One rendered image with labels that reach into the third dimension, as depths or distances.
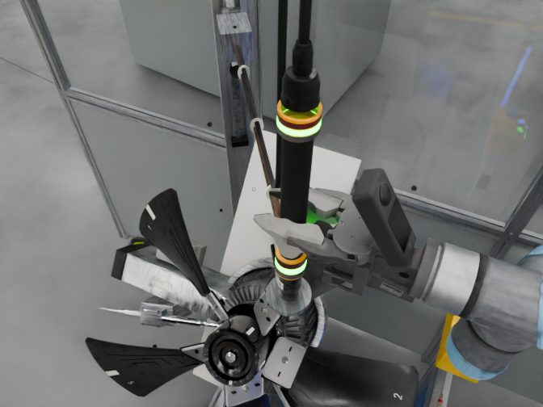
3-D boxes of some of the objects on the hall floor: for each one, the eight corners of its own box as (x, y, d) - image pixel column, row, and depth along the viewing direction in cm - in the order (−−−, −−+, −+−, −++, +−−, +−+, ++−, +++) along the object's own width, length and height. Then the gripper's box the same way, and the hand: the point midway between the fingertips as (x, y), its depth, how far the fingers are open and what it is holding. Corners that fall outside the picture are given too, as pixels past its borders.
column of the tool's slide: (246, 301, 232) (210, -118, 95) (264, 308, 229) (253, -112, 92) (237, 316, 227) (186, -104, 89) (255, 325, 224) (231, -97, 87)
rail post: (385, 427, 193) (435, 355, 134) (393, 432, 192) (449, 361, 133) (382, 437, 191) (432, 367, 132) (391, 441, 190) (446, 373, 130)
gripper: (406, 331, 53) (243, 266, 59) (427, 257, 60) (279, 205, 66) (426, 295, 46) (239, 225, 52) (447, 216, 53) (280, 162, 59)
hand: (271, 203), depth 56 cm, fingers closed on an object, 4 cm apart
